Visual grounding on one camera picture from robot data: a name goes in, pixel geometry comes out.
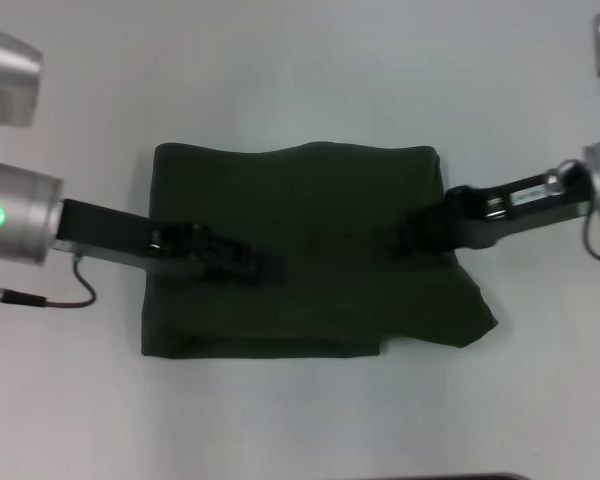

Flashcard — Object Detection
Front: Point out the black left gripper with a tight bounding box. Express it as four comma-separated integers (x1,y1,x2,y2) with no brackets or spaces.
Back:
53,198,287,290

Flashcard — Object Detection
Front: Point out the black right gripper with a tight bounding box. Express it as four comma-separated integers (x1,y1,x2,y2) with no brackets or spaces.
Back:
390,169,592,257

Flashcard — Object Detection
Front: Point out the dark green FREE print t-shirt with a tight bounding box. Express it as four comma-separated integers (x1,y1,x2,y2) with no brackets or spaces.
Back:
140,141,500,360

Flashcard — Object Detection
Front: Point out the right gripper cable silver plug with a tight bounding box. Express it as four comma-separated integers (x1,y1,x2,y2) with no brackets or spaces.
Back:
547,158,600,266

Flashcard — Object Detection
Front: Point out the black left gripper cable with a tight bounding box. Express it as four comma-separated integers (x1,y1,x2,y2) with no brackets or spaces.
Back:
0,254,97,307

